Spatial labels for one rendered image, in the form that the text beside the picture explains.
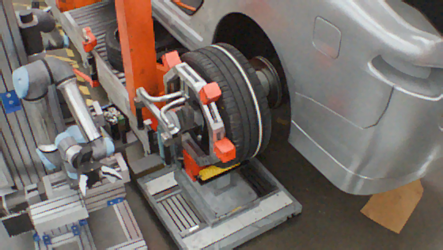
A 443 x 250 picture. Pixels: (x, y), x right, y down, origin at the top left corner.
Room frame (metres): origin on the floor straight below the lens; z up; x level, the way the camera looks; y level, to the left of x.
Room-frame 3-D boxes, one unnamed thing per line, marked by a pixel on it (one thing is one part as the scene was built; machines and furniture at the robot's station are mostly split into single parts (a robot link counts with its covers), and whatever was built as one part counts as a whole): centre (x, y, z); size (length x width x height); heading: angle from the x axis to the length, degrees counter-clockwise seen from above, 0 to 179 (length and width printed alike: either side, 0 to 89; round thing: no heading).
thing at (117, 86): (3.46, 1.13, 0.28); 2.47 x 0.09 x 0.22; 32
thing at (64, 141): (1.29, 0.60, 1.21); 0.11 x 0.08 x 0.09; 40
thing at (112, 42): (3.50, 0.68, 0.39); 0.66 x 0.66 x 0.24
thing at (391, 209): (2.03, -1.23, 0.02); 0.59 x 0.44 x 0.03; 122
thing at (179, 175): (2.06, 0.04, 0.13); 0.50 x 0.36 x 0.10; 32
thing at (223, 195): (2.01, 0.01, 0.32); 0.40 x 0.30 x 0.28; 32
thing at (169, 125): (1.78, 0.21, 1.03); 0.19 x 0.18 x 0.11; 122
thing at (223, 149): (1.66, -0.01, 0.85); 0.09 x 0.08 x 0.07; 32
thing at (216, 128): (1.92, 0.16, 0.85); 0.54 x 0.07 x 0.54; 32
